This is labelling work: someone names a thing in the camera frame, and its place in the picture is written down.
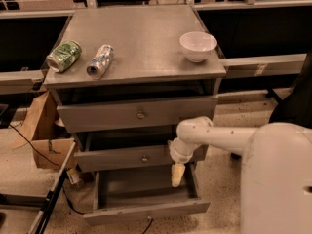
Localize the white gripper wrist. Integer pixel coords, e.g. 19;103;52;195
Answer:
168;137;197;187

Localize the grey drawer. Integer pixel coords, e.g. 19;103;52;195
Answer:
84;163;210;225
57;96;218;133
74;125;176;172

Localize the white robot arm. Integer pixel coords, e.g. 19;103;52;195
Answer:
169;117;312;234

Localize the grey top drawer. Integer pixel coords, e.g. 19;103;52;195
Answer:
57;96;218;133

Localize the grey bottom drawer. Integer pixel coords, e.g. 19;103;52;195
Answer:
84;163;210;225

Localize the grey wooden drawer cabinet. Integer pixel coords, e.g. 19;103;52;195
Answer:
43;4;227;168

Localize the small bottle on floor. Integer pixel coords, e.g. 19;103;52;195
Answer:
66;168;84;188

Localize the white ceramic bowl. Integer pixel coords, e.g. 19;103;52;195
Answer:
179;31;217;62

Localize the brown cardboard box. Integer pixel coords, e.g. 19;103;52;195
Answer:
11;92;74;169

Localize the black office chair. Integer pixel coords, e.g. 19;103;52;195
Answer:
264;50;312;129

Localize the silver blue soda can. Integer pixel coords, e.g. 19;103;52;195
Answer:
87;45;114;79

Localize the green crushed soda can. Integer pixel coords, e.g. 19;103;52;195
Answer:
46;41;82;73

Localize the black floor cable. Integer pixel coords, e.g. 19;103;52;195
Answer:
8;123;86;215

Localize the grey metal floor rail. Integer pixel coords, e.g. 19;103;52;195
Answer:
0;142;77;234

